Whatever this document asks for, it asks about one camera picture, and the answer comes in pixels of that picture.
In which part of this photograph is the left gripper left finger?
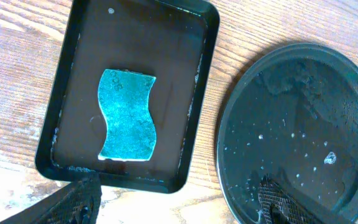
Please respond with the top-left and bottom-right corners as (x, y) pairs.
(2, 174), (102, 224)

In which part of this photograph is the green yellow sponge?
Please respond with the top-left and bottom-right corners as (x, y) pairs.
(98, 69), (157, 161)

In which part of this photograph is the black round tray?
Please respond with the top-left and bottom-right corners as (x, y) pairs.
(216, 43), (358, 223)

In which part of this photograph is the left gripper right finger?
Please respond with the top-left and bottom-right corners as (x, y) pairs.
(258, 177), (322, 224)

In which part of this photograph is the black rectangular tray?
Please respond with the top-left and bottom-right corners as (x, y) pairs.
(35, 0), (219, 194)

